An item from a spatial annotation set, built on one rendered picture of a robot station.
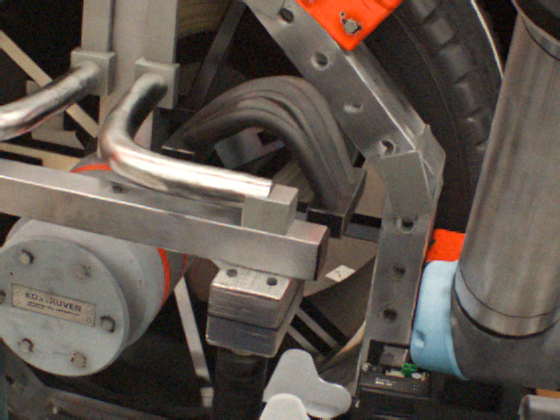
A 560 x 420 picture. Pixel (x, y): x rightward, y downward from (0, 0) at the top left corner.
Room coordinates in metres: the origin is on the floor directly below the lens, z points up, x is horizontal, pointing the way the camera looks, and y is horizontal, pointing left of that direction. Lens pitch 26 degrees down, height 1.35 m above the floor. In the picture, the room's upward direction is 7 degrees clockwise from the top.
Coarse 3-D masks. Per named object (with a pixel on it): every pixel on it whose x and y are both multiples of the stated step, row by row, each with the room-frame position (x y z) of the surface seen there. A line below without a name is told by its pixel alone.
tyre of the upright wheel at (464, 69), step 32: (416, 0) 1.00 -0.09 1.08; (448, 0) 1.07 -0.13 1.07; (480, 0) 1.18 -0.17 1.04; (384, 32) 1.00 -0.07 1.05; (416, 32) 0.99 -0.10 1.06; (448, 32) 1.00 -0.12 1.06; (480, 32) 1.11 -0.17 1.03; (384, 64) 1.00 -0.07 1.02; (416, 64) 0.99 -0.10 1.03; (448, 64) 0.99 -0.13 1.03; (480, 64) 1.04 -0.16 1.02; (416, 96) 0.99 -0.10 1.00; (448, 96) 0.99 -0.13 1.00; (480, 96) 1.00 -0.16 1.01; (448, 128) 0.99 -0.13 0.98; (480, 128) 0.99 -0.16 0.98; (448, 160) 0.98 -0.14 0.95; (480, 160) 0.98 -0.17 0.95; (448, 192) 0.98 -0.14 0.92; (448, 224) 0.98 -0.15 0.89; (64, 384) 1.06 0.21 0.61
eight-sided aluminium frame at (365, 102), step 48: (0, 0) 1.02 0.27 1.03; (240, 0) 0.94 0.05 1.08; (288, 0) 0.93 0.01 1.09; (288, 48) 0.93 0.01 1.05; (336, 48) 0.92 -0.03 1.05; (336, 96) 0.92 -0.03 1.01; (384, 96) 0.93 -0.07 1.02; (384, 144) 0.95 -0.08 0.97; (432, 144) 0.95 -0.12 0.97; (432, 192) 0.90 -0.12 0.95; (384, 240) 0.91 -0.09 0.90; (384, 288) 0.91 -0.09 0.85; (384, 336) 0.91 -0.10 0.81
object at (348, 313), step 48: (48, 0) 1.30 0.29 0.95; (0, 48) 1.09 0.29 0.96; (0, 96) 1.24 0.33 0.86; (192, 96) 1.05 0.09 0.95; (0, 144) 1.09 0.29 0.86; (48, 144) 1.09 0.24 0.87; (96, 144) 1.07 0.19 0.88; (240, 144) 1.04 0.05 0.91; (0, 240) 1.15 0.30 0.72; (192, 288) 1.06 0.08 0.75; (336, 288) 1.21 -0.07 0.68; (144, 336) 1.16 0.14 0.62; (192, 336) 1.05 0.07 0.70; (288, 336) 1.14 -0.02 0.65; (336, 336) 1.03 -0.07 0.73; (96, 384) 1.05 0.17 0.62; (144, 384) 1.07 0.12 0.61; (192, 384) 1.07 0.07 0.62
